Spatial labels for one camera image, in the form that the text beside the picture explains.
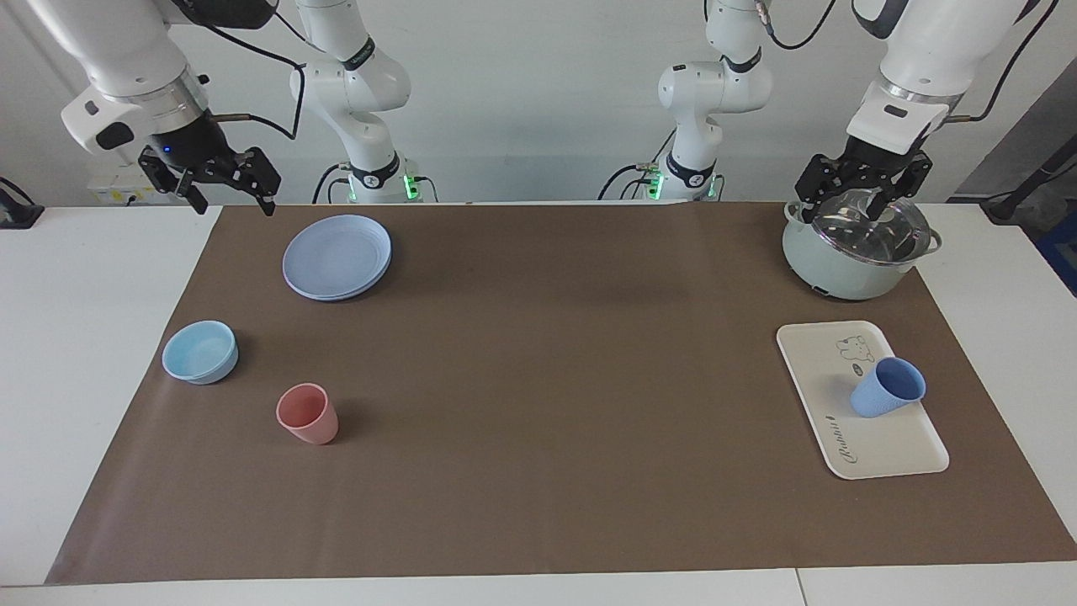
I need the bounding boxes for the black right base cables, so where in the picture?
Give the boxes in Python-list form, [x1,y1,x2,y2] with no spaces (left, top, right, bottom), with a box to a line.
[310,163,438,205]

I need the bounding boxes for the black base cables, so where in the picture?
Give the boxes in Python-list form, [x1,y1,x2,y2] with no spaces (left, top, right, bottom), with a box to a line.
[310,163,438,205]
[597,126,726,203]

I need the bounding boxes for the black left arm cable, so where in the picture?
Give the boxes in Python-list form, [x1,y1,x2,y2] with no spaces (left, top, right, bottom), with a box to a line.
[751,0,1063,125]

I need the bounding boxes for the brown table mat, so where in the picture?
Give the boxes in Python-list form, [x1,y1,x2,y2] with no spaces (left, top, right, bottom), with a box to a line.
[44,201,1077,587]

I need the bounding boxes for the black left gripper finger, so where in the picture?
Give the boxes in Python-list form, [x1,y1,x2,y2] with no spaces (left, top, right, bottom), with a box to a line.
[794,151,849,225]
[873,151,934,225]

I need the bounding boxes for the blue plastic cup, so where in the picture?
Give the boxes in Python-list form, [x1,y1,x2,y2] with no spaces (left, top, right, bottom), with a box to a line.
[849,356,928,419]

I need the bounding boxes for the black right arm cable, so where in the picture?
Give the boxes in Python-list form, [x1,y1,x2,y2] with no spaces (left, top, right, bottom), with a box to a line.
[172,0,306,141]

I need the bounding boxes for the white wall power strip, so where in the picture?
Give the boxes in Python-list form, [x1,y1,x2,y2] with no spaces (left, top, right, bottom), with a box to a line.
[88,163,169,206]

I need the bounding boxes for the pink plastic cup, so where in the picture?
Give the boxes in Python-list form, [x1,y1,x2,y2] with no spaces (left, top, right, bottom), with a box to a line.
[275,382,341,446]

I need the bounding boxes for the green pot with glass lid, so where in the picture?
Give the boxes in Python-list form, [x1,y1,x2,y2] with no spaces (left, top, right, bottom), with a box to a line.
[780,187,944,302]

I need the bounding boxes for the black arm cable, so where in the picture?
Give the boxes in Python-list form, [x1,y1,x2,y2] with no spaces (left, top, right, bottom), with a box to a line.
[172,0,306,141]
[751,0,1063,125]

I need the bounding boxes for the light blue bowl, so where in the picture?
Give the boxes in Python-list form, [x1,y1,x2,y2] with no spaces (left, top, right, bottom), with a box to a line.
[161,319,241,386]

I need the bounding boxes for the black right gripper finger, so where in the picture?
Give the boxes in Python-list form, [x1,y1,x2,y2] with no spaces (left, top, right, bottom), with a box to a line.
[138,148,212,216]
[225,146,284,218]

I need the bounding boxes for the black clamp object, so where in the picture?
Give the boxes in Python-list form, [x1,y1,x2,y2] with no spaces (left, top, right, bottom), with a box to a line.
[0,176,45,231]

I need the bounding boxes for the black left base cables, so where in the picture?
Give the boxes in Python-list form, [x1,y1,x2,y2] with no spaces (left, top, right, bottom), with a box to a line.
[597,126,726,203]

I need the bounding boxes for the blue box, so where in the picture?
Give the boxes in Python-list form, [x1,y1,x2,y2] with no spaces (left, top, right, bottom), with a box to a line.
[1037,210,1077,297]

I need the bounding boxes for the pale blue plate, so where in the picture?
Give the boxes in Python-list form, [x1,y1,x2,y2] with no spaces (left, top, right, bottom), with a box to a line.
[281,214,394,303]

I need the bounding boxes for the cream rabbit print tray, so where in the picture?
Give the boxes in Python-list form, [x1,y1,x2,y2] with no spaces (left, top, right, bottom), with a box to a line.
[775,319,951,481]

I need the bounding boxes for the black stand leg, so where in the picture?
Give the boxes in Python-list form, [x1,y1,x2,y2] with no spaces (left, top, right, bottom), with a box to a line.
[979,135,1077,226]

